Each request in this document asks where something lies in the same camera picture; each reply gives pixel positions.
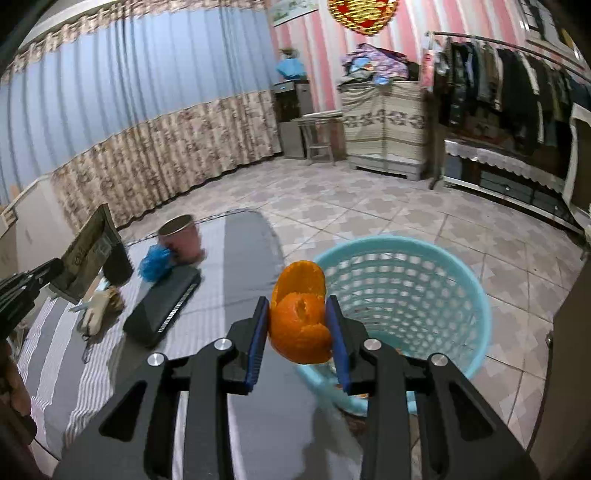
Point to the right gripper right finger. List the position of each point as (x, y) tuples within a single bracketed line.
[(461, 436)]

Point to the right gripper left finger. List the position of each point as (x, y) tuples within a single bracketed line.
[(170, 417)]

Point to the patterned snack package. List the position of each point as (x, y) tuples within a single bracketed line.
[(86, 255)]

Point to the beige cloth rag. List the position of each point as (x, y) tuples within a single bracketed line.
[(100, 309)]

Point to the black woven cup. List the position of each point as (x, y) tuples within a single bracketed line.
[(117, 269)]

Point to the orange peel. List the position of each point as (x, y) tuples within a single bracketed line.
[(298, 330)]

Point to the white low cabinet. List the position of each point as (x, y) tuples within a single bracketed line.
[(33, 229)]

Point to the teal plastic laundry basket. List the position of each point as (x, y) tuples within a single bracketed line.
[(412, 295)]

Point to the blue crumpled plastic bag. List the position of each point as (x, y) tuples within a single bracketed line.
[(157, 262)]

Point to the black flat case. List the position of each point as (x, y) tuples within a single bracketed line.
[(157, 310)]

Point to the grey striped table cloth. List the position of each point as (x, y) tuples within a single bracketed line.
[(281, 430)]

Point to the pink metal mug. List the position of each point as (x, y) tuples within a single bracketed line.
[(181, 237)]

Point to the blue floral curtain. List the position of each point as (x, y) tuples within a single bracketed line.
[(138, 102)]

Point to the low tv bench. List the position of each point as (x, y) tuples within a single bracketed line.
[(509, 179)]

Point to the cloth covered cabinet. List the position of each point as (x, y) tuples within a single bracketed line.
[(387, 128)]

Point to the small folding table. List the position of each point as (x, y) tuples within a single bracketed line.
[(324, 137)]

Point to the grey water dispenser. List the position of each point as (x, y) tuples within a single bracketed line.
[(292, 100)]

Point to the clothes rack with garments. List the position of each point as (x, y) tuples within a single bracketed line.
[(506, 96)]

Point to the blue bag on dispenser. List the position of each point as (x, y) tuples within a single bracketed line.
[(291, 69)]

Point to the pile of folded clothes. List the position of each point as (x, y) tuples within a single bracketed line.
[(368, 63)]

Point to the wall poster picture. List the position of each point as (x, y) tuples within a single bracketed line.
[(284, 11)]

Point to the red heart wall decoration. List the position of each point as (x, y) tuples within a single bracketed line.
[(366, 17)]

